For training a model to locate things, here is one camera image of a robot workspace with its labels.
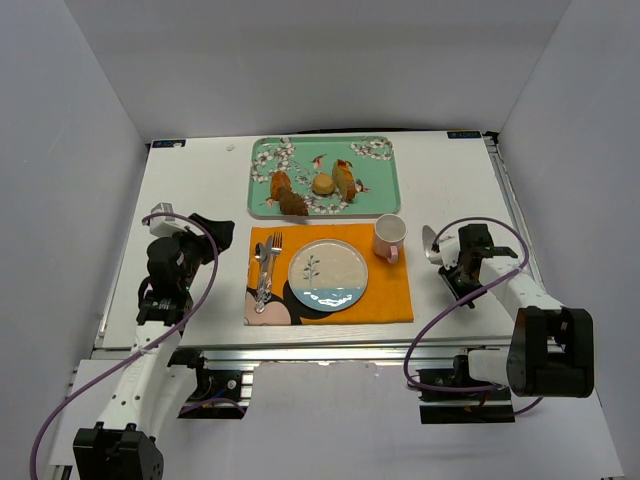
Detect sliced bread loaf piece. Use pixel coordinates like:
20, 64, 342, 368
332, 159, 357, 203

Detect metal cake server wooden handle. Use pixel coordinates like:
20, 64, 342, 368
422, 225, 462, 265

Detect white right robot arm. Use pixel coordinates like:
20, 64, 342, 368
426, 223, 594, 398

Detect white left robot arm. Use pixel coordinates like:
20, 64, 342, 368
73, 211, 235, 479

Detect silver spoon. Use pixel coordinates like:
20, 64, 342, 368
254, 242, 267, 314

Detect silver fork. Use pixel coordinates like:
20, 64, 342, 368
265, 231, 283, 294

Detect pink ceramic mug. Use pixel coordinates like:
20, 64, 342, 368
373, 214, 407, 264

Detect orange cartoon placemat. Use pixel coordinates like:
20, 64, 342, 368
245, 223, 414, 326

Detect left blue table label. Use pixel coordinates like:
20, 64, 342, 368
151, 139, 186, 149

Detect blue table label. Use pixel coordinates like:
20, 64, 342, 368
151, 139, 186, 149
446, 130, 483, 140

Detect dark brown chocolate pastry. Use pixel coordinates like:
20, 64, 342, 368
278, 187, 309, 216

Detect golden croissant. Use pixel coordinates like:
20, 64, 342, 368
270, 171, 291, 201

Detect green floral serving tray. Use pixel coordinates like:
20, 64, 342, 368
247, 134, 401, 218

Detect blue white ceramic plate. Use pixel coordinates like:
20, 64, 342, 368
287, 239, 368, 313

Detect round yellow muffin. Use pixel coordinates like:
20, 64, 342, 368
312, 173, 335, 196

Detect right blue table label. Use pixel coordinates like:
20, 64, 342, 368
446, 130, 483, 140

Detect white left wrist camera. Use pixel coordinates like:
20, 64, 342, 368
142, 202, 185, 238

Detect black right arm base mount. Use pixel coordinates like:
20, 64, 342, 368
407, 382, 515, 425

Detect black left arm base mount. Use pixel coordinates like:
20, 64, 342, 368
169, 349, 252, 420

